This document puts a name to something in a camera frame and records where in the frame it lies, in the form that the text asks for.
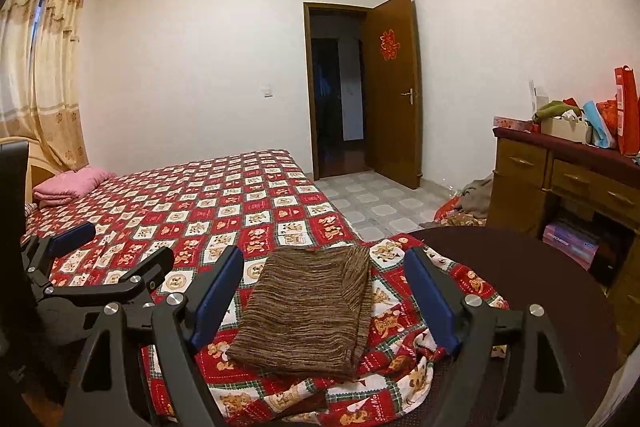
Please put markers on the grey cloth pile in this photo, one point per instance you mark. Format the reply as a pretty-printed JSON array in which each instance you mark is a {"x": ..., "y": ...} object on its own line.
[{"x": 477, "y": 199}]

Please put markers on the white upright card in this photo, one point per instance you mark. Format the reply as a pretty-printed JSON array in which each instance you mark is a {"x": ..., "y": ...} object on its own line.
[{"x": 537, "y": 94}]

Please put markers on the brown knitted sweater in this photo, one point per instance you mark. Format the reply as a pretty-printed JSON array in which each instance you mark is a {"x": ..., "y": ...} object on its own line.
[{"x": 305, "y": 307}]

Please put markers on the beige patterned curtain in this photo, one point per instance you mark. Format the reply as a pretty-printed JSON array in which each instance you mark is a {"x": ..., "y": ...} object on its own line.
[
  {"x": 57, "y": 72},
  {"x": 17, "y": 72}
]

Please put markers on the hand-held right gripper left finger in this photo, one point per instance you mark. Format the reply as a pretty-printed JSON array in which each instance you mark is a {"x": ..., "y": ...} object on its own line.
[{"x": 215, "y": 302}]

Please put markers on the brown wooden desk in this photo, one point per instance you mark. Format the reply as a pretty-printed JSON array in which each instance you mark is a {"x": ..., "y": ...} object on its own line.
[{"x": 520, "y": 187}]

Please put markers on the red patterned gift bag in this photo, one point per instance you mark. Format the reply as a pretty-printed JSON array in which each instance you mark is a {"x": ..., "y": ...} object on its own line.
[{"x": 609, "y": 114}]

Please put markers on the beige wooden headboard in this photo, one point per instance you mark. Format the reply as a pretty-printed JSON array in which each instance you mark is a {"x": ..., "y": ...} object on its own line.
[{"x": 42, "y": 169}]

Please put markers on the striped pillow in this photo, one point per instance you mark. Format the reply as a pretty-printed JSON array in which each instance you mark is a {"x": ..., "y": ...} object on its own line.
[{"x": 30, "y": 208}]

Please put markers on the light blue gift bag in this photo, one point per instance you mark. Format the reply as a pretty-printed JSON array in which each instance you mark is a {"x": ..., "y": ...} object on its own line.
[{"x": 597, "y": 124}]

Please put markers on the dark wooden door frame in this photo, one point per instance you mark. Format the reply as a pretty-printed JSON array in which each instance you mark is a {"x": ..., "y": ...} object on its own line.
[{"x": 309, "y": 107}]

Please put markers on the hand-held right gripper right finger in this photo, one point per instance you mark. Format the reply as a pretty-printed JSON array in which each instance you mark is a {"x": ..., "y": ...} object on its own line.
[{"x": 430, "y": 302}]

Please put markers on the pink folded blanket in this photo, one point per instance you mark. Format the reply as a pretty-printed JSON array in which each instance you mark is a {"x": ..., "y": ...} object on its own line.
[{"x": 70, "y": 184}]

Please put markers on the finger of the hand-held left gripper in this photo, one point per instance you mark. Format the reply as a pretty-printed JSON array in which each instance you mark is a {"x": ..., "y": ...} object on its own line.
[
  {"x": 145, "y": 272},
  {"x": 70, "y": 240}
]

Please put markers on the red checked printed bedspread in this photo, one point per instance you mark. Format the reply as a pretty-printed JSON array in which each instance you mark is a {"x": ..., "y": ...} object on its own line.
[{"x": 200, "y": 197}]

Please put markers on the brown wooden door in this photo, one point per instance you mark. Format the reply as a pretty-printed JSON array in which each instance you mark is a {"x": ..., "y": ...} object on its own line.
[{"x": 395, "y": 132}]

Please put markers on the white wall switch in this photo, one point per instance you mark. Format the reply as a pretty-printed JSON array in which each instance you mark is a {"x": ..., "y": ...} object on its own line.
[{"x": 268, "y": 92}]

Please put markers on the clothes pile on floor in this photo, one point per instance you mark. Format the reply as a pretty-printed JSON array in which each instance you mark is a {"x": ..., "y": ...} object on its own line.
[{"x": 460, "y": 221}]

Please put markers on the green cloth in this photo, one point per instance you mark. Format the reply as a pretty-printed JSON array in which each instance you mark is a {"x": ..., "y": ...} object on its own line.
[{"x": 547, "y": 111}]

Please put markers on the red paper door decoration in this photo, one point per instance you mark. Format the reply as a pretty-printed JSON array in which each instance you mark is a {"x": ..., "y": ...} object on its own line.
[{"x": 389, "y": 44}]

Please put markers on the pink purple box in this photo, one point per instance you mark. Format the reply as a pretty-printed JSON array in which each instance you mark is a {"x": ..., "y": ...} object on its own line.
[{"x": 570, "y": 242}]

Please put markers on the pink patterned flat box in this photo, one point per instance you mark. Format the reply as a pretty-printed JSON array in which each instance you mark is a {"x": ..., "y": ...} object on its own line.
[{"x": 515, "y": 125}]

